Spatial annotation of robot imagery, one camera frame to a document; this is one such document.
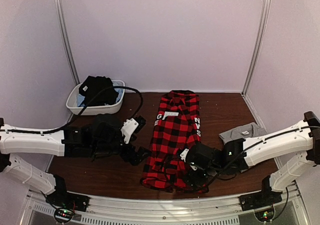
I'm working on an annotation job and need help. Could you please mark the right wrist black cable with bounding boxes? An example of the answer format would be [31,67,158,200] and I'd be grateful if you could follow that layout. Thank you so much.
[163,148,191,183]

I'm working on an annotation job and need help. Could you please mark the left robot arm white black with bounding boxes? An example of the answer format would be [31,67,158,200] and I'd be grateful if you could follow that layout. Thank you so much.
[0,114,151,207]

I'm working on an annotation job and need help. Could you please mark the white plastic laundry basket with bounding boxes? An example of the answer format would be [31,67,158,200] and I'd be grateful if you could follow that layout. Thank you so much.
[66,80,125,116]

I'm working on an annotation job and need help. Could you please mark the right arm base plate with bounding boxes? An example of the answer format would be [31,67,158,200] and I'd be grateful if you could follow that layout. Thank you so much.
[239,191,282,211]

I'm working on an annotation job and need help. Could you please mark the folded grey button shirt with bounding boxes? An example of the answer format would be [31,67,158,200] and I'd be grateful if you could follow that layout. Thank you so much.
[218,121,267,174]

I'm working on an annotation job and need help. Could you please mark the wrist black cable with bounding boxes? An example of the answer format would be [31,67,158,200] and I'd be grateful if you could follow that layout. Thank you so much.
[39,86,144,136]
[163,148,191,183]

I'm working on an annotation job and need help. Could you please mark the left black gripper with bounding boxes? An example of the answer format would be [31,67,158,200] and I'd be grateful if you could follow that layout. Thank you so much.
[91,135,152,166]

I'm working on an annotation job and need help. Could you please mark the right aluminium frame post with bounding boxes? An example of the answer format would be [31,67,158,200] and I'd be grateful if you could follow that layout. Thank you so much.
[241,0,272,97]

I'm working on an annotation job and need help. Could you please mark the circuit board with leds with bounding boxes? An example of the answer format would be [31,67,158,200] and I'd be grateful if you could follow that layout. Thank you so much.
[254,208,275,223]
[53,207,75,223]

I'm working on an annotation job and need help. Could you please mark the right circuit board with leds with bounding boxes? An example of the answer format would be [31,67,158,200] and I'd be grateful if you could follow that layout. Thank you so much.
[254,208,275,223]

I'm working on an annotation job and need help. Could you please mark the red black plaid shirt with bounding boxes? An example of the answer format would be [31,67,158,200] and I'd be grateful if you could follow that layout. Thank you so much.
[140,90,201,193]

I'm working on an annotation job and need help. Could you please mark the aluminium frame post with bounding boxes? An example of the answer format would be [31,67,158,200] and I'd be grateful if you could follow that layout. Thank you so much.
[54,0,80,85]
[241,0,272,97]

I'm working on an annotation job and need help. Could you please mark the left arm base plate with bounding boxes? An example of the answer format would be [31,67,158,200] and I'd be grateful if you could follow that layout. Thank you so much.
[45,191,90,212]

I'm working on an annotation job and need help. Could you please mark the light blue shirt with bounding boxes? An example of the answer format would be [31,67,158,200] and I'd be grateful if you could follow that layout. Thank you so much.
[76,80,124,107]

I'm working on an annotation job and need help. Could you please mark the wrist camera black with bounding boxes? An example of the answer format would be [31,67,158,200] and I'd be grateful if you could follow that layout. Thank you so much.
[179,142,216,171]
[90,113,146,145]

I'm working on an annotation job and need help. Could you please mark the left aluminium frame post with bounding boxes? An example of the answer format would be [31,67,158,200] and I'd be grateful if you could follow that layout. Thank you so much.
[54,0,80,85]

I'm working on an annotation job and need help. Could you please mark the left circuit board with leds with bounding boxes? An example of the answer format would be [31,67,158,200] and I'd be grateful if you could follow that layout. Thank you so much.
[53,207,75,223]

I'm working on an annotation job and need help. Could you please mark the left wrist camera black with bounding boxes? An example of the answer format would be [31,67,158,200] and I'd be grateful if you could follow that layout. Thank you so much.
[90,113,146,145]

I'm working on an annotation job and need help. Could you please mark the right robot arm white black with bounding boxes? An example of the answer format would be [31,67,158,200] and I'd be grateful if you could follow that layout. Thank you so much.
[178,111,320,206]

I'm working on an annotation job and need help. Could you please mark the front aluminium rail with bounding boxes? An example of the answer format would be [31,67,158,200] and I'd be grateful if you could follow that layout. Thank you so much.
[17,183,311,225]

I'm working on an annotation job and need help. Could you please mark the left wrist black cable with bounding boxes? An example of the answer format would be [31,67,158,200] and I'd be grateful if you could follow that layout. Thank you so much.
[39,86,144,136]

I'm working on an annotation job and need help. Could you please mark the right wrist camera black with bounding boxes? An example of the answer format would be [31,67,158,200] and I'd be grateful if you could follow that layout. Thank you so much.
[179,142,216,171]

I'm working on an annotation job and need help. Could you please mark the black shirt in basket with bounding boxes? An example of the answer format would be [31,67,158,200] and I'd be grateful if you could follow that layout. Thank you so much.
[78,76,119,107]

